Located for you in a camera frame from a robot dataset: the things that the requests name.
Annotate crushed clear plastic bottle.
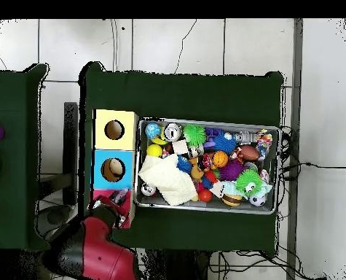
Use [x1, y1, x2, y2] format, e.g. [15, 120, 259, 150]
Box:
[109, 187, 130, 205]

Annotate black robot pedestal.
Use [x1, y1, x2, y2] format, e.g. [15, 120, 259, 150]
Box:
[143, 249, 211, 280]

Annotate dark green tablecloth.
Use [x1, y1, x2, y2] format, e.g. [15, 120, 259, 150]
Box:
[77, 61, 285, 254]

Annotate orange basketball toy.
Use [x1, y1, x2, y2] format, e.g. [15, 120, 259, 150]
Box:
[212, 150, 229, 168]

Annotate side table under green cloth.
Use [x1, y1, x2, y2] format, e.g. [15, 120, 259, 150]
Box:
[0, 63, 54, 252]

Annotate blue spiky ball with eye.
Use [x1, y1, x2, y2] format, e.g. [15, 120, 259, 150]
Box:
[213, 132, 238, 155]

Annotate blue globe ball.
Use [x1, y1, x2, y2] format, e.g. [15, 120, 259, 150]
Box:
[144, 122, 162, 140]

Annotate shallow wire mesh bin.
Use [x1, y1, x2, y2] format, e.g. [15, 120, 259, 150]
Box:
[133, 117, 282, 215]

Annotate black panel on stand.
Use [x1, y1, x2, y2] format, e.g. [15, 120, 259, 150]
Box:
[36, 101, 79, 234]

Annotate black cable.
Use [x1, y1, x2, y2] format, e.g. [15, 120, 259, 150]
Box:
[280, 161, 346, 174]

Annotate cream waffle cloth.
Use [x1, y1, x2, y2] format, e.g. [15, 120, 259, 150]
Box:
[138, 154, 199, 206]

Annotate brown football toy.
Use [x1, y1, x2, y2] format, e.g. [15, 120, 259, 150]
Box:
[238, 144, 261, 162]

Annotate green spiky ball with eyes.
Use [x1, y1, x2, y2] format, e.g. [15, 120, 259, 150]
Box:
[235, 169, 263, 197]

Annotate yellow ball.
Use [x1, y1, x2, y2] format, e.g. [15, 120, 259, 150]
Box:
[146, 144, 164, 158]

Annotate purple spiky ball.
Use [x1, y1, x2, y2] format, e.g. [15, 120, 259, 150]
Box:
[218, 159, 246, 182]

